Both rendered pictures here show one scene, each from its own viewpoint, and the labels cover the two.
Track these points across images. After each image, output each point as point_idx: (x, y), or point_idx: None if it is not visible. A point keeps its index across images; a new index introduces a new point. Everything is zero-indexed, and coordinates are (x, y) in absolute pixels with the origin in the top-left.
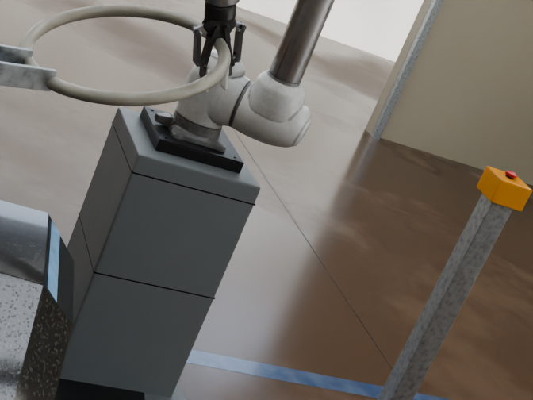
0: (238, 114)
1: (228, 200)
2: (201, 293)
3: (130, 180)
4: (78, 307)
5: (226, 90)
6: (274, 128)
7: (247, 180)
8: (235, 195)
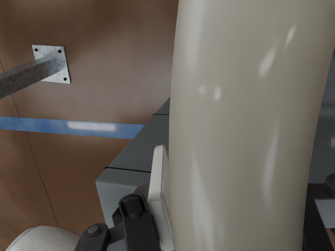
0: None
1: (136, 169)
2: (165, 115)
3: None
4: None
5: (158, 146)
6: (58, 243)
7: (109, 191)
8: (127, 173)
